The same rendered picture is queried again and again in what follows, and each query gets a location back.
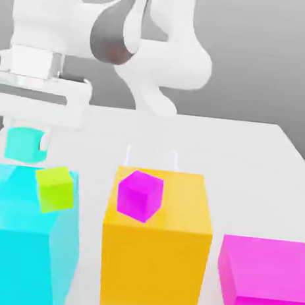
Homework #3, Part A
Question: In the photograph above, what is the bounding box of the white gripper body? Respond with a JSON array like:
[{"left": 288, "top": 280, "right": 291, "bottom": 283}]
[{"left": 0, "top": 70, "right": 94, "bottom": 132}]

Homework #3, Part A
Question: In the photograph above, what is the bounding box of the large orange box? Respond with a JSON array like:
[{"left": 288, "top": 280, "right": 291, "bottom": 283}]
[{"left": 94, "top": 164, "right": 219, "bottom": 305}]

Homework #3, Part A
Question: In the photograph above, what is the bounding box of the small magenta cube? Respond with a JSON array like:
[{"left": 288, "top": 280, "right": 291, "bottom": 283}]
[{"left": 114, "top": 167, "right": 166, "bottom": 225}]

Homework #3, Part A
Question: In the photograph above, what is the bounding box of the large cyan box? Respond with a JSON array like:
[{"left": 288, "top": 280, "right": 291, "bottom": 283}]
[{"left": 0, "top": 162, "right": 89, "bottom": 305}]

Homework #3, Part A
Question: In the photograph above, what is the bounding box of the small cyan cube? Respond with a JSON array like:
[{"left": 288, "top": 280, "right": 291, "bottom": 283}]
[{"left": 3, "top": 125, "right": 51, "bottom": 165}]

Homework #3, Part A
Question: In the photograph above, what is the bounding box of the large magenta box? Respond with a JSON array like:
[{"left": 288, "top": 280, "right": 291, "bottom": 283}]
[{"left": 213, "top": 233, "right": 305, "bottom": 305}]

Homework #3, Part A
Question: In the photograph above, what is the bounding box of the small lime green cube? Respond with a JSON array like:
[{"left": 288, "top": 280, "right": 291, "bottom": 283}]
[{"left": 31, "top": 163, "right": 78, "bottom": 217}]

